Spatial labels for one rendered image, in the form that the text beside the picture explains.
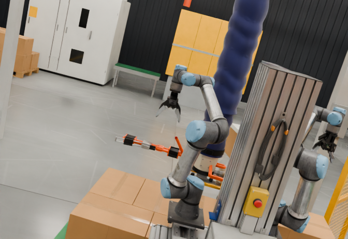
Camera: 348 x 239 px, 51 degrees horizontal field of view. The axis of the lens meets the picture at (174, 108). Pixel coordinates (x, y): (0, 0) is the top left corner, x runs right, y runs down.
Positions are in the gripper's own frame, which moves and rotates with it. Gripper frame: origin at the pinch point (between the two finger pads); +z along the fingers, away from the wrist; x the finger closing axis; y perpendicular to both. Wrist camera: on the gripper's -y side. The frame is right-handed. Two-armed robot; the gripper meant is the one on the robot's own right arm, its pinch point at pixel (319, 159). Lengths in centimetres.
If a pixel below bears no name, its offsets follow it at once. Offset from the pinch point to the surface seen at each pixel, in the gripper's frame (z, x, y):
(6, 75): 62, -312, -242
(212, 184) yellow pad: 45, -56, -25
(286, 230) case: 59, 1, -12
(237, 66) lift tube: -42, -63, -27
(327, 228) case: 57, 36, -27
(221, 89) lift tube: -23, -69, -29
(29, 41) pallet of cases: 67, -444, -622
